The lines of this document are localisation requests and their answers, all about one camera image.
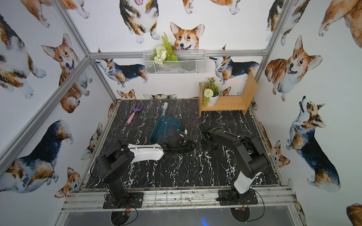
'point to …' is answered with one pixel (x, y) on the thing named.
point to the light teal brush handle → (164, 106)
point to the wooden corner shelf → (232, 103)
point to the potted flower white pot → (210, 92)
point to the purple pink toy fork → (135, 109)
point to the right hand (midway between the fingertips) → (209, 144)
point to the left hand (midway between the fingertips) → (196, 142)
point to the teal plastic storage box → (165, 125)
